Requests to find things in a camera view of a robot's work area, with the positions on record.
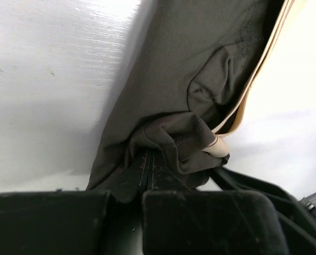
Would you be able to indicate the aluminium front rail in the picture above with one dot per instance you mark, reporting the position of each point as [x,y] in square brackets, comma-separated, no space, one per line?
[310,201]

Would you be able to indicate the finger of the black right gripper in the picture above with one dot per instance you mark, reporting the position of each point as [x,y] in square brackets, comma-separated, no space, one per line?
[297,217]

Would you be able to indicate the dark grey underwear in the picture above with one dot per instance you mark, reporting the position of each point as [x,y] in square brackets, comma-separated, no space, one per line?
[189,85]

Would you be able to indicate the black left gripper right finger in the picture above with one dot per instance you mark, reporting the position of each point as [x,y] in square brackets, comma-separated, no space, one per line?
[180,221]

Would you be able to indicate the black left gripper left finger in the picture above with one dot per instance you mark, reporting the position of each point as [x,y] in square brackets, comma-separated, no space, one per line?
[76,222]

